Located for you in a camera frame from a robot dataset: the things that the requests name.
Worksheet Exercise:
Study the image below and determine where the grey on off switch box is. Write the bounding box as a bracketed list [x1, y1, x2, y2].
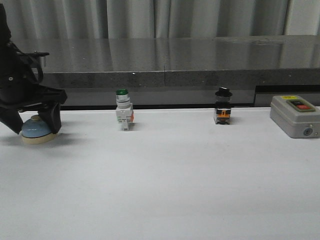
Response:
[270, 95, 320, 138]

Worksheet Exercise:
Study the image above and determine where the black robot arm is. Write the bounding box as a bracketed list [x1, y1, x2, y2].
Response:
[0, 5, 67, 134]

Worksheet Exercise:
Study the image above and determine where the black selector knob switch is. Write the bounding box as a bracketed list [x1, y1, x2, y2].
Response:
[214, 87, 233, 125]

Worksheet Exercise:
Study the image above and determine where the dark granite counter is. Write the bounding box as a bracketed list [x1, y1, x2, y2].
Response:
[15, 35, 320, 109]

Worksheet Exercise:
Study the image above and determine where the green push button switch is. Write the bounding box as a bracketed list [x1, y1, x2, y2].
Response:
[115, 88, 134, 131]

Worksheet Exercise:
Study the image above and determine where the grey curtain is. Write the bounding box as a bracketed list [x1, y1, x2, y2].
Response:
[3, 0, 292, 40]

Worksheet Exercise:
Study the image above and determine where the blue and cream call bell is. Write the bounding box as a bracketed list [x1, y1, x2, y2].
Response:
[21, 115, 56, 145]

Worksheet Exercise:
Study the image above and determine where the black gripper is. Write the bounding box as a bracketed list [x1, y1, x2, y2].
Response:
[0, 42, 67, 134]

